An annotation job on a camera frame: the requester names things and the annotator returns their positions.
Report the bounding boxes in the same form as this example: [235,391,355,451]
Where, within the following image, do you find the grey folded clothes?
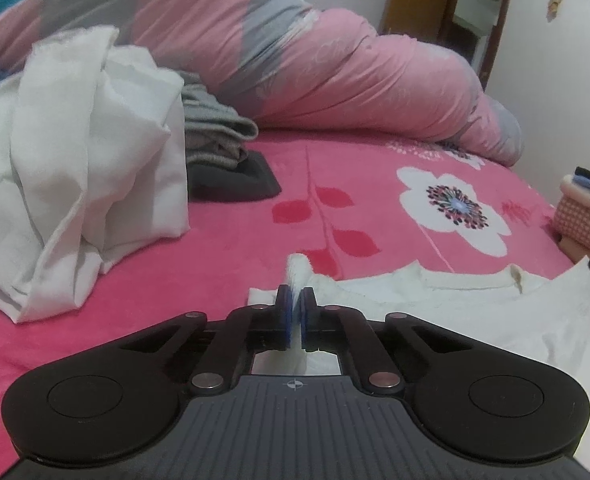
[180,71,261,171]

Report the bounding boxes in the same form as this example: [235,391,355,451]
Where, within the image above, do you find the pink floral blanket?
[0,125,590,480]

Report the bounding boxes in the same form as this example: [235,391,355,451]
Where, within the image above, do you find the crumpled white cloth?
[0,25,191,325]

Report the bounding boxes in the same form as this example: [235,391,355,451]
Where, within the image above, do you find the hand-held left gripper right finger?
[299,287,468,396]

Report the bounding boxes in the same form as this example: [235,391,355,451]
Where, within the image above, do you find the folded beige garment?
[557,235,590,263]

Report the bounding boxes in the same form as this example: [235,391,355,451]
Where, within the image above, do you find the folded checkered garment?
[552,195,590,261]

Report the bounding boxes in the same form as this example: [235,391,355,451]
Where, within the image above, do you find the pink grey duvet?
[0,0,526,167]

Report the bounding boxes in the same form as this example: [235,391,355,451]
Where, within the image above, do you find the dark grey garment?
[187,152,282,204]

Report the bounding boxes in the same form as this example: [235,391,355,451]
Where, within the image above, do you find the wooden door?
[382,0,518,91]

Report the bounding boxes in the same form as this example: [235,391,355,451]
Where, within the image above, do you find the white long-sleeve sweater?
[247,254,590,396]

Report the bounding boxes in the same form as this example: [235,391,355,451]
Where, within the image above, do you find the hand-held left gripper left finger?
[122,284,293,395]

